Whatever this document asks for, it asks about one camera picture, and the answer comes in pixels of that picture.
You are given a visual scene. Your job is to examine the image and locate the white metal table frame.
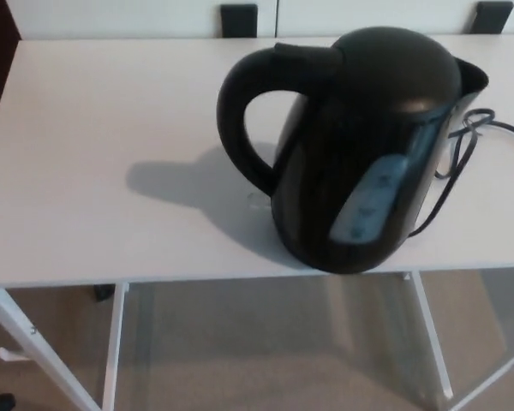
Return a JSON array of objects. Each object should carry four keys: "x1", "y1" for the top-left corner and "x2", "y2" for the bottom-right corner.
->
[{"x1": 0, "y1": 271, "x2": 514, "y2": 411}]

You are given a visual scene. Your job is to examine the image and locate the black kettle power cord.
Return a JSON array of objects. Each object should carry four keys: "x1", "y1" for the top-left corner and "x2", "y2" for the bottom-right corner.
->
[{"x1": 408, "y1": 109, "x2": 514, "y2": 239}]

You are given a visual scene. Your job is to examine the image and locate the white cabinet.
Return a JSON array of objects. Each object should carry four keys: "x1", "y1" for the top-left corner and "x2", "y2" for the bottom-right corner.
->
[{"x1": 9, "y1": 0, "x2": 514, "y2": 42}]

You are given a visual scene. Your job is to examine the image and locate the black wall bracket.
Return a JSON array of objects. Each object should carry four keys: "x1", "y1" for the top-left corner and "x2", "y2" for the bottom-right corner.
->
[
  {"x1": 220, "y1": 3, "x2": 259, "y2": 39},
  {"x1": 475, "y1": 1, "x2": 514, "y2": 34}
]

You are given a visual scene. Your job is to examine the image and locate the black electric kettle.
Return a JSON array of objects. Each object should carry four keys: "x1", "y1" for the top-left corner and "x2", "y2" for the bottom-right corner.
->
[{"x1": 216, "y1": 26, "x2": 490, "y2": 275}]

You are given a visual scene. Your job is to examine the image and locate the black wall bracket left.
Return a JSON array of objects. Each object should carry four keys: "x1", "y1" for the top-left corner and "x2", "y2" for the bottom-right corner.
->
[{"x1": 220, "y1": 3, "x2": 259, "y2": 39}]

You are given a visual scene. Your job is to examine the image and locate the black wall bracket right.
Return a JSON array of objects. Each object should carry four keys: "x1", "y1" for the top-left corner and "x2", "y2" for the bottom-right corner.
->
[{"x1": 475, "y1": 1, "x2": 514, "y2": 34}]

